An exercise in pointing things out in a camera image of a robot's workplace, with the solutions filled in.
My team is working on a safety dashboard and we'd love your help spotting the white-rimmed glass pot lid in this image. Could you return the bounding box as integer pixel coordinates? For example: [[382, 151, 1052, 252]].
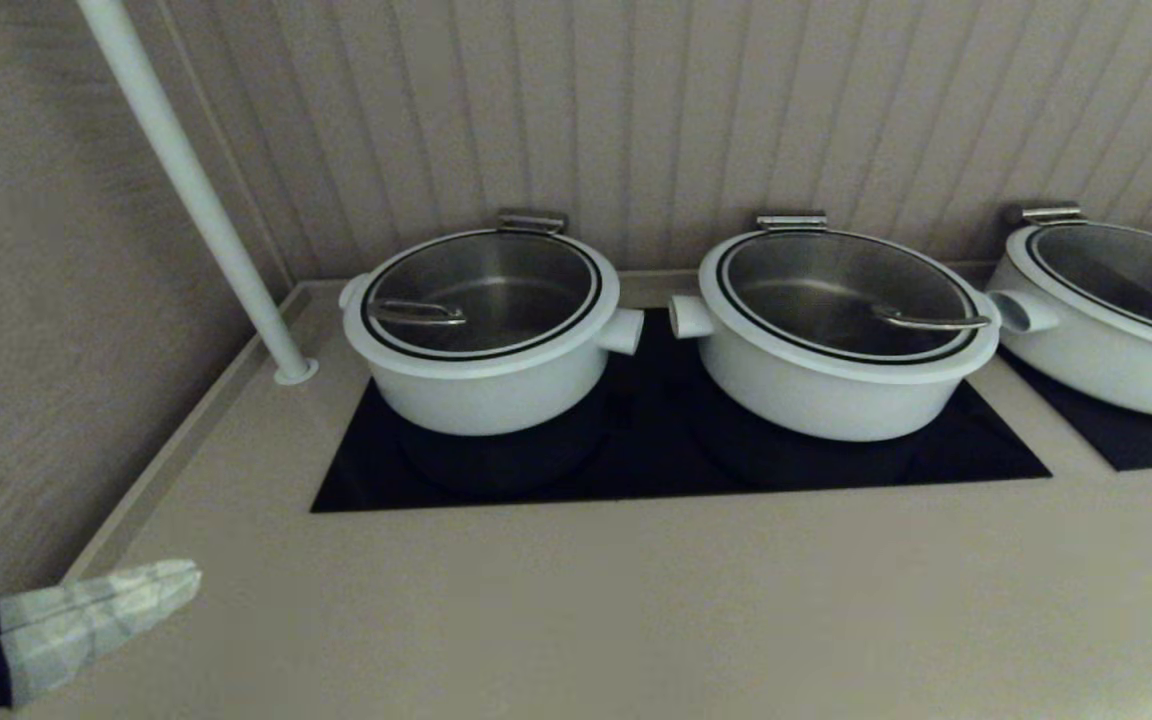
[[343, 228, 623, 381], [1006, 222, 1152, 359]]

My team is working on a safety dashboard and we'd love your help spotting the middle white pot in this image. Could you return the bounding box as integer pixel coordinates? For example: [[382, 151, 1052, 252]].
[[698, 228, 1003, 386]]

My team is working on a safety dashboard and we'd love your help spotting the white pot with steel rim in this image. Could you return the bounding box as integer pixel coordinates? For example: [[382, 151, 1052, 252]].
[[339, 270, 645, 437]]

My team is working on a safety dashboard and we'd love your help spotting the white round pole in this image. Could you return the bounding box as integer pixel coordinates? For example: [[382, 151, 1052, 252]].
[[76, 0, 320, 387]]

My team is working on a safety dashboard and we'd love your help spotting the small black glass cooktop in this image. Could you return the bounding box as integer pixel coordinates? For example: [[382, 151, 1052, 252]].
[[998, 345, 1152, 472]]

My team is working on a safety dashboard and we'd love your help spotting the large black glass cooktop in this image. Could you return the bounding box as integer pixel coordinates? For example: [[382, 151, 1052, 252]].
[[310, 308, 1053, 514]]

